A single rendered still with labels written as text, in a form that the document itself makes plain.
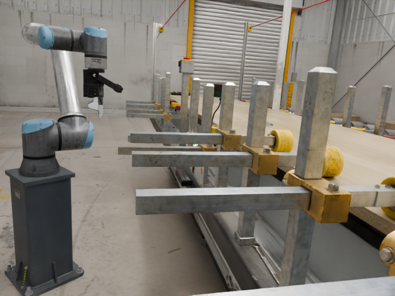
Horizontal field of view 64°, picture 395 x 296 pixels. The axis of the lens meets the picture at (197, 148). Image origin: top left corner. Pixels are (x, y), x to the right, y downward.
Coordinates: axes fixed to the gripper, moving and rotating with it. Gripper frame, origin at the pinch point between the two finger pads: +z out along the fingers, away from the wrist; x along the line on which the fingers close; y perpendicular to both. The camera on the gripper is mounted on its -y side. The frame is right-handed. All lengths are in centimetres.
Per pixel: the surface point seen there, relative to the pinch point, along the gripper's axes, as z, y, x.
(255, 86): -18, -34, 74
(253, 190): -2, -22, 101
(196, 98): -9.5, -42.9, -0.2
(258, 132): -7, -36, 74
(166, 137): -1, -18, 52
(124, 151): 9.5, -8.0, 25.6
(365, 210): 4, -49, 98
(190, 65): -25, -46, -24
